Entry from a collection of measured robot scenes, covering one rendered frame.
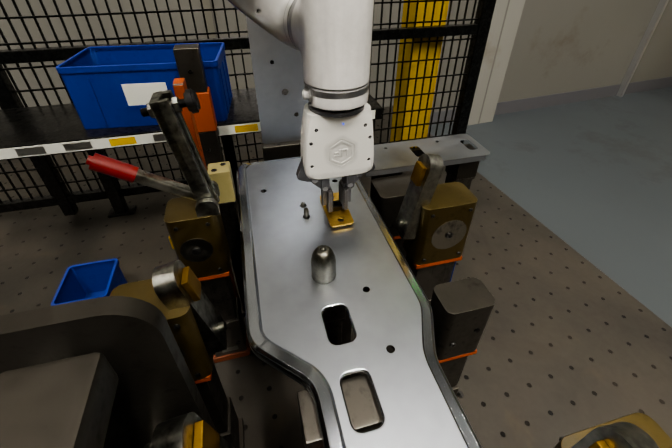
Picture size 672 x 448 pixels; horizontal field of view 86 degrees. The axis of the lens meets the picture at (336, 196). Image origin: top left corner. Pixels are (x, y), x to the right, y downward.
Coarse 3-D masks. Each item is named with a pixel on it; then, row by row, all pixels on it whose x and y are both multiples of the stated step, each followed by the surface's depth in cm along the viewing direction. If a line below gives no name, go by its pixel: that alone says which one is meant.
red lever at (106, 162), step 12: (96, 156) 44; (96, 168) 44; (108, 168) 44; (120, 168) 45; (132, 168) 46; (132, 180) 46; (144, 180) 47; (156, 180) 47; (168, 180) 49; (168, 192) 49; (180, 192) 49
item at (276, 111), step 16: (256, 32) 65; (256, 48) 67; (272, 48) 67; (288, 48) 68; (256, 64) 68; (272, 64) 69; (288, 64) 70; (256, 80) 70; (272, 80) 71; (288, 80) 71; (256, 96) 72; (272, 96) 72; (288, 96) 73; (272, 112) 74; (288, 112) 75; (272, 128) 76; (288, 128) 77
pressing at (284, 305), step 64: (256, 192) 63; (320, 192) 63; (256, 256) 51; (384, 256) 51; (256, 320) 42; (320, 320) 42; (384, 320) 42; (320, 384) 36; (384, 384) 36; (448, 384) 37
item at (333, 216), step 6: (336, 198) 61; (336, 204) 59; (324, 210) 58; (336, 210) 58; (342, 210) 58; (348, 210) 58; (330, 216) 57; (336, 216) 57; (342, 216) 57; (348, 216) 57; (330, 222) 56; (336, 222) 56; (342, 222) 56; (348, 222) 56
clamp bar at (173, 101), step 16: (160, 96) 42; (192, 96) 42; (144, 112) 42; (160, 112) 41; (176, 112) 45; (192, 112) 43; (160, 128) 43; (176, 128) 43; (176, 144) 44; (192, 144) 48; (176, 160) 45; (192, 160) 46; (192, 176) 47; (208, 176) 51; (192, 192) 48; (208, 192) 49
